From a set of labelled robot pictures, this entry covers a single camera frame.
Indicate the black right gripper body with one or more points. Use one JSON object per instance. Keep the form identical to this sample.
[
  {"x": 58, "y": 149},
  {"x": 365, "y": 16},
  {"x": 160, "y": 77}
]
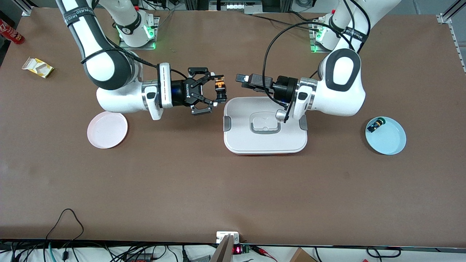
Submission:
[{"x": 181, "y": 93}]

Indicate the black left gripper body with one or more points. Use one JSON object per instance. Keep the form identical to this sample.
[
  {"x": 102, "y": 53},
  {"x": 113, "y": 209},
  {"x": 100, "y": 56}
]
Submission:
[{"x": 284, "y": 88}]

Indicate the orange and black switch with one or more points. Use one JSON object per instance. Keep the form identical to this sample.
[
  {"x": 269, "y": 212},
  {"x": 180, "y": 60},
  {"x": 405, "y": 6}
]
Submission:
[{"x": 220, "y": 87}]

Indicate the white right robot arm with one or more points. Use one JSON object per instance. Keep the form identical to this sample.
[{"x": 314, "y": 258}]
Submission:
[{"x": 109, "y": 65}]

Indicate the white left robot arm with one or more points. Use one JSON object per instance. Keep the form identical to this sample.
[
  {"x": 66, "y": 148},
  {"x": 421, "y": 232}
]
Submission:
[{"x": 342, "y": 94}]

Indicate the brown cardboard box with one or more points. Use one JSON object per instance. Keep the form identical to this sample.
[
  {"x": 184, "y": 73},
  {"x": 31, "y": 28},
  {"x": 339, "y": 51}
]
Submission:
[{"x": 302, "y": 256}]

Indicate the pink round plate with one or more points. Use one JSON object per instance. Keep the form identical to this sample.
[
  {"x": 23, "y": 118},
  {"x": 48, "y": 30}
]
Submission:
[{"x": 107, "y": 131}]

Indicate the light blue round plate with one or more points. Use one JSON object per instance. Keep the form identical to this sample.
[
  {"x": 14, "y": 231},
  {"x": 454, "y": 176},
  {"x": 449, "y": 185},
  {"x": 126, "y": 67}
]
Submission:
[{"x": 389, "y": 140}]

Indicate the small white device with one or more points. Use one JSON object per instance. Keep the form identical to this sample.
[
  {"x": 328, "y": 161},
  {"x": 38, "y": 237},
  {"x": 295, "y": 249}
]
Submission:
[{"x": 222, "y": 235}]

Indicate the grey metal bar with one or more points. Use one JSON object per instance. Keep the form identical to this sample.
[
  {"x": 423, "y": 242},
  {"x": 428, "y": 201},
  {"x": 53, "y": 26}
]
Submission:
[{"x": 224, "y": 251}]

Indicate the red digit display module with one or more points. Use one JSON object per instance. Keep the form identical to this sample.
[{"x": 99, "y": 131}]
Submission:
[{"x": 237, "y": 250}]

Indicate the yellow and white carton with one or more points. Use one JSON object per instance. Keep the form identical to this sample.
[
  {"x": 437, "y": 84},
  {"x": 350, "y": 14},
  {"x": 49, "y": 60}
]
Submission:
[{"x": 38, "y": 67}]

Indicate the red clip lead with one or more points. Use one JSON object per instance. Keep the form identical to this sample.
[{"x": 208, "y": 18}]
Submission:
[{"x": 260, "y": 250}]

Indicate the red can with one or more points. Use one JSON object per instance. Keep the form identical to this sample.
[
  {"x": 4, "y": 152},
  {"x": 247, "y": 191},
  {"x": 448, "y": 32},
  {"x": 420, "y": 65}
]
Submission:
[{"x": 12, "y": 34}]

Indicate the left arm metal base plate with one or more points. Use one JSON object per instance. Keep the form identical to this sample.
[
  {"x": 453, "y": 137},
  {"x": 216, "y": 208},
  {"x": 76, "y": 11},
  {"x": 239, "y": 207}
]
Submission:
[{"x": 314, "y": 49}]

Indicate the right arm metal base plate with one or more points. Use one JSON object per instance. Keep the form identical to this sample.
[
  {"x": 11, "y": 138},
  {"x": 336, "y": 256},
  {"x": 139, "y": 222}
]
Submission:
[{"x": 138, "y": 47}]

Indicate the silver metal frame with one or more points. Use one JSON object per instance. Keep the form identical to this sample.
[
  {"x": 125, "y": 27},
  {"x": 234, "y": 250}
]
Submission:
[{"x": 236, "y": 6}]

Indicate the aluminium profile rail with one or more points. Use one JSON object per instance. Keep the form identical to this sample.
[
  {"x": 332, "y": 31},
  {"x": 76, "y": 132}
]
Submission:
[
  {"x": 26, "y": 9},
  {"x": 457, "y": 40}
]

